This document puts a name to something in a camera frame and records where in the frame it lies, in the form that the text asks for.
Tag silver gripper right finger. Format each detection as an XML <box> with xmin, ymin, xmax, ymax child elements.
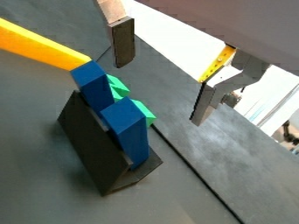
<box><xmin>190</xmin><ymin>45</ymin><xmax>270</xmax><ymax>126</ymax></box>

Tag green stepped block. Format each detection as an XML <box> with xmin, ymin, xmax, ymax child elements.
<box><xmin>107</xmin><ymin>74</ymin><xmax>157</xmax><ymax>126</ymax></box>

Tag yellow long bar block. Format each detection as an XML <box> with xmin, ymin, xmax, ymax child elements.
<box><xmin>0</xmin><ymin>18</ymin><xmax>91</xmax><ymax>71</ymax></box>

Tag black slotted holder fixture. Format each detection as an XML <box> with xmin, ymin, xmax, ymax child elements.
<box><xmin>59</xmin><ymin>91</ymin><xmax>163</xmax><ymax>196</ymax></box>

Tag blue U-shaped block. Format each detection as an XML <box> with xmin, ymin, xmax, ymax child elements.
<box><xmin>70</xmin><ymin>60</ymin><xmax>150</xmax><ymax>170</ymax></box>

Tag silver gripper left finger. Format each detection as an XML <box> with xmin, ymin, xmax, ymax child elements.
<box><xmin>97</xmin><ymin>0</ymin><xmax>137</xmax><ymax>68</ymax></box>

